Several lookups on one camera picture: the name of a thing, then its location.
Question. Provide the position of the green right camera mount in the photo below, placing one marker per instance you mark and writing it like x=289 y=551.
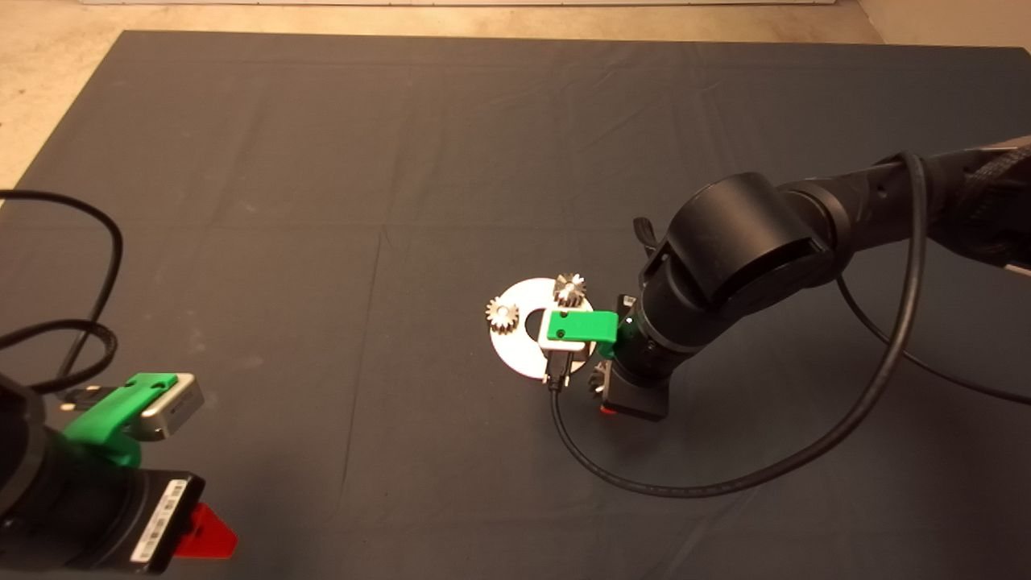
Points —
x=584 y=326

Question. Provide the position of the silver right camera box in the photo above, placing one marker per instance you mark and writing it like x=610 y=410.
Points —
x=564 y=346

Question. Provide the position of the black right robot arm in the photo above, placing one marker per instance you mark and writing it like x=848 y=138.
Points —
x=741 y=242

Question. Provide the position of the dark grey table cloth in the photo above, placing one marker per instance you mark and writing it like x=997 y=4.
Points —
x=322 y=161

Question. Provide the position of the round metal carrier plate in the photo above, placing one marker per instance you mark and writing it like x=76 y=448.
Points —
x=515 y=354

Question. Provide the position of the green left camera mount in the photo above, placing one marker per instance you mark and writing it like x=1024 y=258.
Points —
x=105 y=419

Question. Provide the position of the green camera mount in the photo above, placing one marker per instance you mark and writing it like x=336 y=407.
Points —
x=105 y=419
x=584 y=326

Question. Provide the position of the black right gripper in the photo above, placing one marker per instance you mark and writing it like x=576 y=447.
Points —
x=640 y=395

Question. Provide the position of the silver camera box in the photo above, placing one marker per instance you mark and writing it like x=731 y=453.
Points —
x=564 y=346
x=179 y=407

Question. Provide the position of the silver left camera box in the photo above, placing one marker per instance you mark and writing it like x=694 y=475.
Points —
x=179 y=407

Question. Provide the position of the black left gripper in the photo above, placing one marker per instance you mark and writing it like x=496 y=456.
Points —
x=113 y=515

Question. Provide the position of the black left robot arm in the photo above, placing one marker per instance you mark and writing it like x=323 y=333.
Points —
x=20 y=451

